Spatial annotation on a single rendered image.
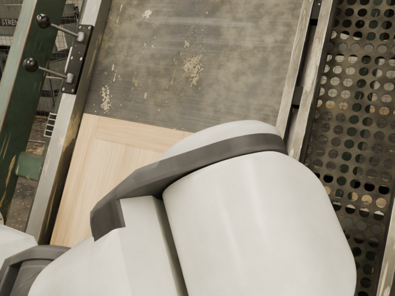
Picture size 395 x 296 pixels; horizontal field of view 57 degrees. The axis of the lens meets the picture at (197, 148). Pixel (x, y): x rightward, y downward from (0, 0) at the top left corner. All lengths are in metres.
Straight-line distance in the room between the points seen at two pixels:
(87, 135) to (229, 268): 0.88
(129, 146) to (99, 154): 0.09
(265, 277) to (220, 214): 0.03
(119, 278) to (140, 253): 0.02
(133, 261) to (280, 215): 0.08
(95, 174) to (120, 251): 0.81
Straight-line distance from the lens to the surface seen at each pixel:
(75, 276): 0.23
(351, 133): 1.34
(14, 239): 0.53
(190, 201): 0.18
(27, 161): 1.25
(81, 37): 1.09
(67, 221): 1.05
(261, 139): 0.19
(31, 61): 1.04
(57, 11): 1.35
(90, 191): 1.00
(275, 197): 0.18
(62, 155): 1.06
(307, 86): 0.77
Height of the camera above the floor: 1.62
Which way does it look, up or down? 24 degrees down
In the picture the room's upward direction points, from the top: straight up
